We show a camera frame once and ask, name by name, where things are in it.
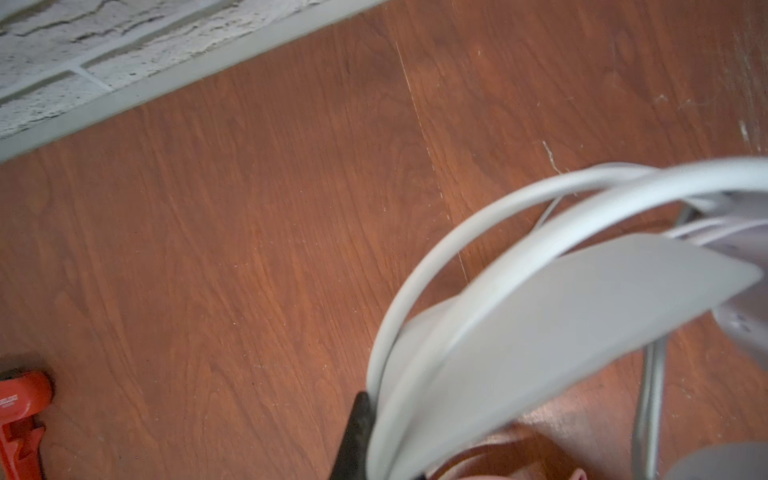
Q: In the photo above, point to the white headphones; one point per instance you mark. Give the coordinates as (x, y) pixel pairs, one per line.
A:
(623, 255)

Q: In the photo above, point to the pink headphones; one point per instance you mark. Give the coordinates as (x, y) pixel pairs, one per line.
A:
(503, 461)

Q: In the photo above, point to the red black pipe wrench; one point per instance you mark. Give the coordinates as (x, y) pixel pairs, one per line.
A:
(23, 396)

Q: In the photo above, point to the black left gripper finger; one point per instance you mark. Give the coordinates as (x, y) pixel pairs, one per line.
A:
(350, 462)

